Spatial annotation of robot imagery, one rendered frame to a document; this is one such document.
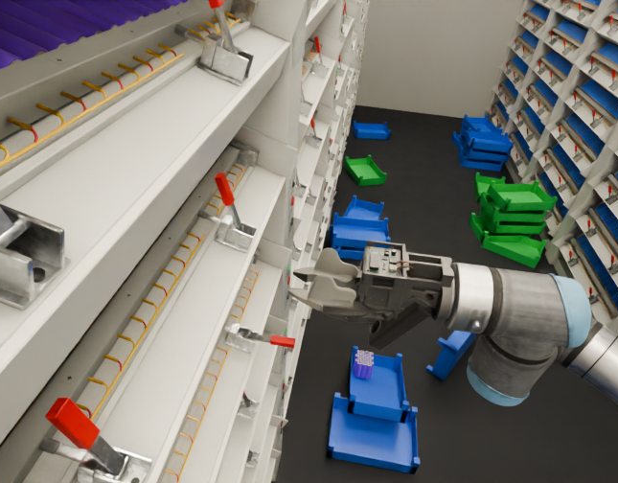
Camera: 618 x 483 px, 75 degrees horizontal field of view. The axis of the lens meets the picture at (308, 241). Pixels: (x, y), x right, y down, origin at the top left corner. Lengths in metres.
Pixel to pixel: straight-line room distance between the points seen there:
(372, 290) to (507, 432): 1.34
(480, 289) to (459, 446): 1.21
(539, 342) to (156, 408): 0.45
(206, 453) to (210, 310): 0.20
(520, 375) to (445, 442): 1.07
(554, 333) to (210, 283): 0.42
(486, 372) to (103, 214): 0.56
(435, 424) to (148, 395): 1.44
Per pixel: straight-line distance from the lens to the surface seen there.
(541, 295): 0.58
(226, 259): 0.47
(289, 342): 0.60
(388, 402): 1.63
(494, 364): 0.65
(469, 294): 0.55
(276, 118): 0.60
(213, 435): 0.56
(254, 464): 0.95
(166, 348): 0.39
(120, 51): 0.33
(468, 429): 1.76
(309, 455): 1.57
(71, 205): 0.22
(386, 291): 0.54
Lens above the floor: 1.43
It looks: 38 degrees down
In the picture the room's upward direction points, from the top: 5 degrees clockwise
